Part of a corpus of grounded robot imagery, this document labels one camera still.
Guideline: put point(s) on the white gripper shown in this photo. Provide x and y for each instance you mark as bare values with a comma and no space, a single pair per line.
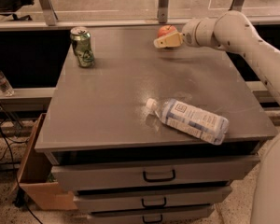
188,34

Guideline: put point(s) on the red apple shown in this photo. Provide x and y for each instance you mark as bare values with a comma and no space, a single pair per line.
165,30

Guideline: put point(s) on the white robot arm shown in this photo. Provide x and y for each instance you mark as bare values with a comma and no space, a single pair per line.
233,32

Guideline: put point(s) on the blue label plastic bottle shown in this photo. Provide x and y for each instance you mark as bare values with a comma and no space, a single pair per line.
190,119

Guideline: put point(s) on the small clear water bottle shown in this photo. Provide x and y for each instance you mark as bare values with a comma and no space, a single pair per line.
5,86

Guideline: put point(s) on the green soda can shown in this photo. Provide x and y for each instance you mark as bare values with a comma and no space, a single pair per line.
81,44

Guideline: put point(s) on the grey drawer cabinet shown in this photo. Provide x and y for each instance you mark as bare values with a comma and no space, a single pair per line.
148,135

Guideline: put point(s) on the top grey drawer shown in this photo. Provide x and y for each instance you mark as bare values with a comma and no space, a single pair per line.
132,174

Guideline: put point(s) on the grey drawer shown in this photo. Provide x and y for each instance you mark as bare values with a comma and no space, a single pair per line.
132,174
151,216
148,199

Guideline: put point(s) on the bottom grey drawer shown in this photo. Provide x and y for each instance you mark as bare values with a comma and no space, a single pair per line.
151,216

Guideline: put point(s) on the middle grey drawer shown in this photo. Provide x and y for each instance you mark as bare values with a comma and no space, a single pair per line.
148,199

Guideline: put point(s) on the brown cardboard box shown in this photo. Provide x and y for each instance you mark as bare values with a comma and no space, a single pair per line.
33,177

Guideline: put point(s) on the metal window rail frame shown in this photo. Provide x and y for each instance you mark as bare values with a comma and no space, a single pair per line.
139,11

